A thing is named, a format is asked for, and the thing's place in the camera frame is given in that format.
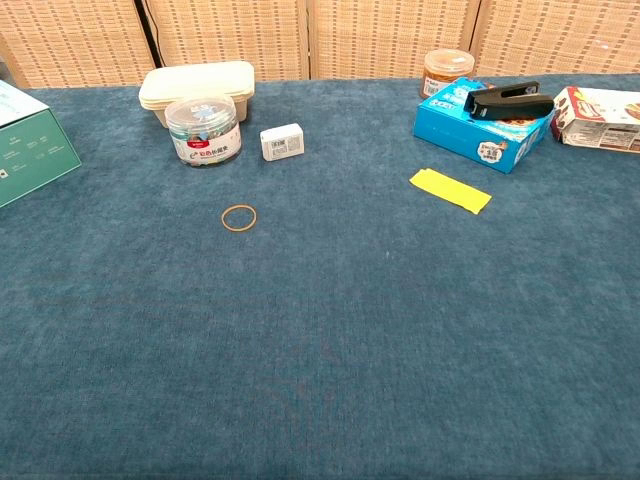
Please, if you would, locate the blue fabric tablecloth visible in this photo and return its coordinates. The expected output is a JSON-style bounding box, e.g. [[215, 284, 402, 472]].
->
[[0, 73, 640, 480]]

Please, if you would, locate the tan rubber band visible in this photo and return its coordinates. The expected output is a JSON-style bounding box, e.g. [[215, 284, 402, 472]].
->
[[220, 203, 258, 233]]

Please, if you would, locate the small white labelled box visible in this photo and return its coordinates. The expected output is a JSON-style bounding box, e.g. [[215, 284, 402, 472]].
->
[[259, 122, 306, 162]]

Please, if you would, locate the clear jar of coloured clips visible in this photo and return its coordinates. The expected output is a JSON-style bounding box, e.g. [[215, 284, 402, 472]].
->
[[164, 93, 243, 169]]

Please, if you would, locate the blue printed cardboard box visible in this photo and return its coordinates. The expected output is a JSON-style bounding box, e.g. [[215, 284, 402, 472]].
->
[[412, 76, 555, 175]]

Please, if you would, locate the cream lidded food container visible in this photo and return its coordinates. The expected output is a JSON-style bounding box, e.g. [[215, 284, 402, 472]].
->
[[138, 60, 256, 111]]

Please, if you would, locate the orange jar of rubber bands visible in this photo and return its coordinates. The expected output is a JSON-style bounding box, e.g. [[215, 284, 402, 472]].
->
[[419, 49, 476, 100]]

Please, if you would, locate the black stapler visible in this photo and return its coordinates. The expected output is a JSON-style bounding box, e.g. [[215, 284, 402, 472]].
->
[[463, 80, 556, 122]]

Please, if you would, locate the white red snack box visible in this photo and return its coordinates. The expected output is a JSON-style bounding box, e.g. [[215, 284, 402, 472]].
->
[[549, 85, 640, 154]]

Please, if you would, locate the green cardboard box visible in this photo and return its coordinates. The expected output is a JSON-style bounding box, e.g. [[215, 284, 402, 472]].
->
[[0, 79, 83, 210]]

